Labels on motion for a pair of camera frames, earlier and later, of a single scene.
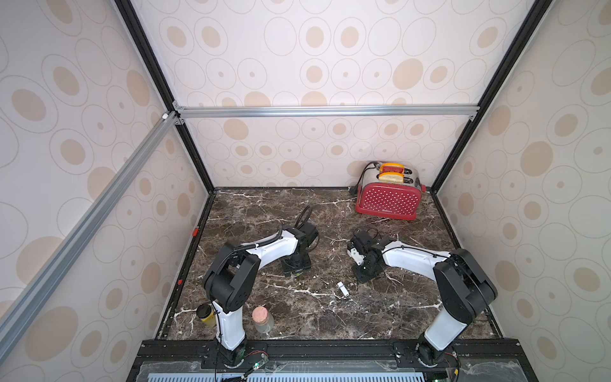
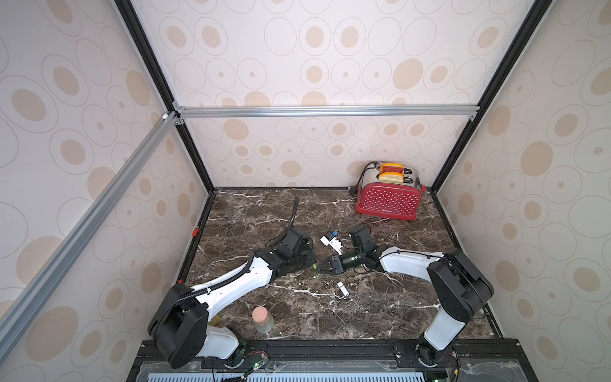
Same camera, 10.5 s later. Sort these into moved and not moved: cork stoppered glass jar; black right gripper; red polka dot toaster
Moved: black right gripper
Not moved: red polka dot toaster; cork stoppered glass jar
